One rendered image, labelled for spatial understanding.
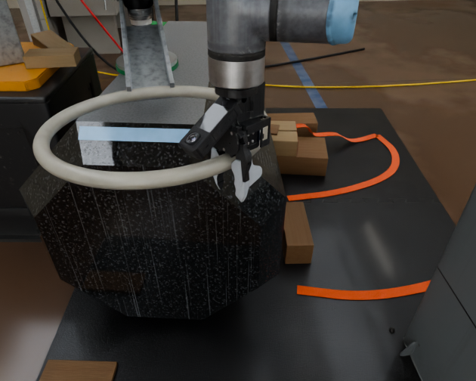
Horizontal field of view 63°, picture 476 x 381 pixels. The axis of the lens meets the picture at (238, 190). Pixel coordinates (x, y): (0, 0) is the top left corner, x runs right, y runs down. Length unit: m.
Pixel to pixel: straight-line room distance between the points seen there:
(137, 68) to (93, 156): 0.28
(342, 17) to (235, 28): 0.15
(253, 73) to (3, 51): 1.46
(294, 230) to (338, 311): 0.40
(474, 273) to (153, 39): 1.14
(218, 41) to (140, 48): 0.68
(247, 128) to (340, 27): 0.21
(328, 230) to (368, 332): 0.57
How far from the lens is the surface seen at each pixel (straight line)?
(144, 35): 1.33
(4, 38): 1.93
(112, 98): 1.06
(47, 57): 1.84
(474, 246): 1.23
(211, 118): 0.65
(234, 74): 0.61
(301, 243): 1.75
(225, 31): 0.60
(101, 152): 1.13
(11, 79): 1.80
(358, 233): 2.04
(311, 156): 2.31
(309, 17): 0.59
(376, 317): 1.73
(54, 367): 1.64
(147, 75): 1.17
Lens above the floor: 1.37
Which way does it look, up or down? 38 degrees down
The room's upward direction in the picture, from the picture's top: straight up
